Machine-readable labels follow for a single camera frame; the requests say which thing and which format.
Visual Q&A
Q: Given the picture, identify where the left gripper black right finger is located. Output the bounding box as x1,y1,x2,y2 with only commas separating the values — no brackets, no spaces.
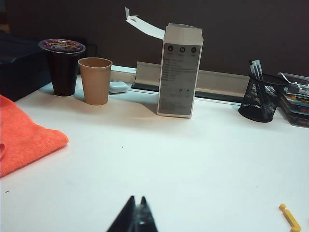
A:
135,196,159,232

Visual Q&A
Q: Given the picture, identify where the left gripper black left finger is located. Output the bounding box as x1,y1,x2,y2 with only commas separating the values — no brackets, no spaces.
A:
107,195,136,232

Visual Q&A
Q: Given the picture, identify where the yellow letter magnet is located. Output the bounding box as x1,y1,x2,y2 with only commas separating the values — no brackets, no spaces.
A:
279,203,302,232

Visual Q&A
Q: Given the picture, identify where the orange microfibre cloth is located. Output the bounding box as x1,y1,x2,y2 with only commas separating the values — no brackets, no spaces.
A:
0,94,70,178

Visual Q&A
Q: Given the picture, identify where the brown paper cup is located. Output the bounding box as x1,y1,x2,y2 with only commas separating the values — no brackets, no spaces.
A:
77,57,113,106

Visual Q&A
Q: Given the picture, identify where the grey white mask box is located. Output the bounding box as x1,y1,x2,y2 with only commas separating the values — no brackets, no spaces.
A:
125,6,205,119

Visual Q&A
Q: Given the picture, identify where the black cup with foil lid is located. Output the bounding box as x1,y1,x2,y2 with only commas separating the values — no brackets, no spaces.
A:
38,38,86,97

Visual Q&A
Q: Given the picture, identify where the black mesh pen holder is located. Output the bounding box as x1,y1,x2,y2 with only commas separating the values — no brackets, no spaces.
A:
238,72,289,123

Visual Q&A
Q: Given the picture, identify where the black white ballpoint pen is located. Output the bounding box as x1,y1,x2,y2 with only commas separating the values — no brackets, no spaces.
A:
255,59,265,82
249,60,260,83

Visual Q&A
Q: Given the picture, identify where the black storage box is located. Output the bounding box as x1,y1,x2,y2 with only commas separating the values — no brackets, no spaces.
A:
0,30,53,102

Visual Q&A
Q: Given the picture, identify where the brown desk partition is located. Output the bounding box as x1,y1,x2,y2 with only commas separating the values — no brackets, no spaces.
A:
0,0,309,80

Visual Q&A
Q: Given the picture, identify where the clear plastic blister case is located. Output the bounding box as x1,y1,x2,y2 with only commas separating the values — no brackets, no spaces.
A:
278,72,309,94

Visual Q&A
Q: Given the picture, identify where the beige cable rail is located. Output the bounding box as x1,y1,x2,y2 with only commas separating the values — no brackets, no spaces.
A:
111,61,251,99

